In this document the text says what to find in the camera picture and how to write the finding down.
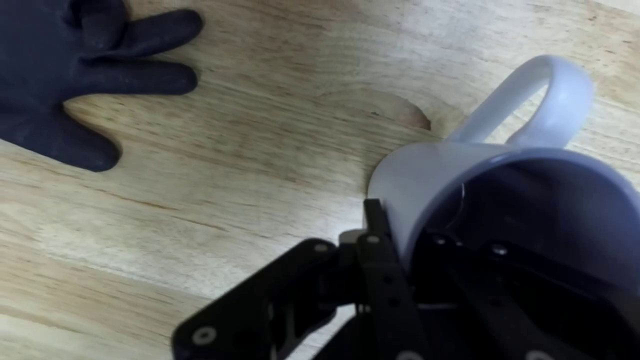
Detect black gloved hand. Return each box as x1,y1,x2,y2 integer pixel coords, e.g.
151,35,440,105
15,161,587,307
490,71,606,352
0,0,205,172

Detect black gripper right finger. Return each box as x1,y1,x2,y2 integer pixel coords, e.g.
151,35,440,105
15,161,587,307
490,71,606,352
427,234,640,360

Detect white ceramic mug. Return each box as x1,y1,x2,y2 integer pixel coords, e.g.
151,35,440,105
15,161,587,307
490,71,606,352
368,56,640,292

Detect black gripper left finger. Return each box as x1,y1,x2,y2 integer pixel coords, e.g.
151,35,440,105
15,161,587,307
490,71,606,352
170,200,428,360

